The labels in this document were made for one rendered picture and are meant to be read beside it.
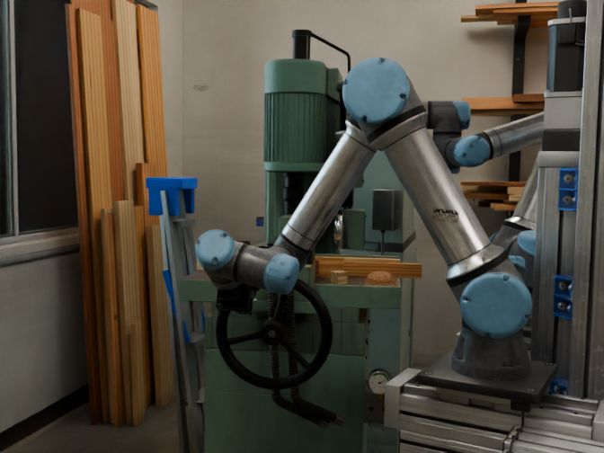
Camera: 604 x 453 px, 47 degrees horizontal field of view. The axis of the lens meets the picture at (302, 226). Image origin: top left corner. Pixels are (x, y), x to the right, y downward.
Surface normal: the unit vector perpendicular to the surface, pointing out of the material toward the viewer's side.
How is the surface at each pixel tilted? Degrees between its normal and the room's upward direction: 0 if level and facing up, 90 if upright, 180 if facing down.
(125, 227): 87
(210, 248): 60
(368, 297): 90
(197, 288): 90
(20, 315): 90
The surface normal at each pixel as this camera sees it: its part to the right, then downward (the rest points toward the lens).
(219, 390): -0.12, 0.08
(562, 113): -0.49, 0.07
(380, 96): -0.30, -0.04
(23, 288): 0.97, 0.04
